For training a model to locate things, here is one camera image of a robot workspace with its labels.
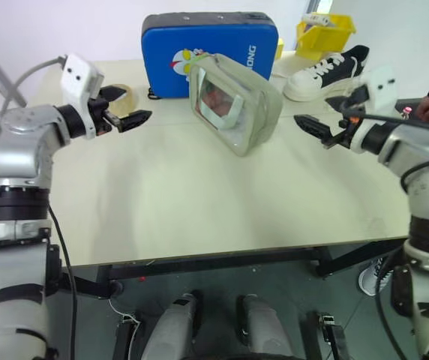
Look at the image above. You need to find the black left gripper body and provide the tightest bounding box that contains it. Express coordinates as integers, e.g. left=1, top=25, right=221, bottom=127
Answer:
left=86, top=95, right=121, bottom=137

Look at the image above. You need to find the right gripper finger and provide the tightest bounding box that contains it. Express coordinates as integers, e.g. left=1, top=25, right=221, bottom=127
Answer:
left=293, top=114, right=338, bottom=143
left=324, top=94, right=351, bottom=111

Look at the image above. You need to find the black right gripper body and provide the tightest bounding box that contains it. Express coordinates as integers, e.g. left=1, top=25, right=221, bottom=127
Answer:
left=322, top=86, right=370, bottom=150

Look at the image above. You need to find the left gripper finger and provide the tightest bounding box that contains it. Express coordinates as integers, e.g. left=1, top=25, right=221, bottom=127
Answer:
left=99, top=85, right=126, bottom=102
left=115, top=109, right=153, bottom=133

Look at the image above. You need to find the clear plastic pouch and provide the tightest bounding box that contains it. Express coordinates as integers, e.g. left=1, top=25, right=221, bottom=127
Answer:
left=188, top=52, right=284, bottom=158

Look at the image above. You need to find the brown packing tape roll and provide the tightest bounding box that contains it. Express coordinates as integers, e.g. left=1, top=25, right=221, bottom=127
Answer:
left=106, top=83, right=140, bottom=118

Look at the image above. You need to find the black and white sneaker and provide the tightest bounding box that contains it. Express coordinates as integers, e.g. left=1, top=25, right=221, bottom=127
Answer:
left=282, top=44, right=371, bottom=103

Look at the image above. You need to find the blue padded case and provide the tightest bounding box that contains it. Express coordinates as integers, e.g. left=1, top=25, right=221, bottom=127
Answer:
left=140, top=11, right=280, bottom=101

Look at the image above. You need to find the yellow plastic bin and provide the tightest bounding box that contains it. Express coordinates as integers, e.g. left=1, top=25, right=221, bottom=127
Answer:
left=294, top=13, right=358, bottom=61

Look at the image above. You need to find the white roll in bin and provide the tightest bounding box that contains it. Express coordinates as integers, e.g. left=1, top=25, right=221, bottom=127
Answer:
left=301, top=12, right=332, bottom=28

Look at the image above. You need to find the white shoe on floor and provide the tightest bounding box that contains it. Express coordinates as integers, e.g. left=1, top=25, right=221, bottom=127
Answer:
left=358, top=256, right=395, bottom=298

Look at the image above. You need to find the silver rounded robot leg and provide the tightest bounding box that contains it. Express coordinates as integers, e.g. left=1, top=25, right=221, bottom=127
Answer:
left=235, top=293, right=299, bottom=360
left=148, top=289, right=205, bottom=360

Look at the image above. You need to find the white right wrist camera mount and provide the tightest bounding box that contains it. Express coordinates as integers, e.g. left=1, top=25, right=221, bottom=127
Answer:
left=355, top=64, right=398, bottom=118

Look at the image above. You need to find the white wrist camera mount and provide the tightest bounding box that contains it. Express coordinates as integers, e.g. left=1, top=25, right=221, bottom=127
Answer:
left=355, top=64, right=398, bottom=118
left=59, top=53, right=106, bottom=140

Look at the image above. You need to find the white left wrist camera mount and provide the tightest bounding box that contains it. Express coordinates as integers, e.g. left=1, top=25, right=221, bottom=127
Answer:
left=59, top=53, right=106, bottom=140

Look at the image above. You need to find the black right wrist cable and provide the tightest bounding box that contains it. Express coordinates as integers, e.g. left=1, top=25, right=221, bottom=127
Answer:
left=340, top=106, right=429, bottom=196

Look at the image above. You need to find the grey left wrist cable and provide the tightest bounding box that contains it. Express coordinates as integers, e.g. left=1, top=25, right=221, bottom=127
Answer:
left=1, top=55, right=68, bottom=110

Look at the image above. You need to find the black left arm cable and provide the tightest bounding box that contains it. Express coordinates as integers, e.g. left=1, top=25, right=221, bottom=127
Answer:
left=46, top=205, right=80, bottom=360

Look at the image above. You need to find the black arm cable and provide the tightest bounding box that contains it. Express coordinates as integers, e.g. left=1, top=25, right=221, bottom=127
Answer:
left=373, top=245, right=409, bottom=360
left=46, top=205, right=80, bottom=360

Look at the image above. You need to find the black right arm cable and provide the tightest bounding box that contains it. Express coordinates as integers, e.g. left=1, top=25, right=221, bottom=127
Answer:
left=373, top=245, right=409, bottom=360

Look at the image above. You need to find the thin white floor wire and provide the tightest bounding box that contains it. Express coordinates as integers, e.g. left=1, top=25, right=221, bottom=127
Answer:
left=108, top=297, right=142, bottom=326

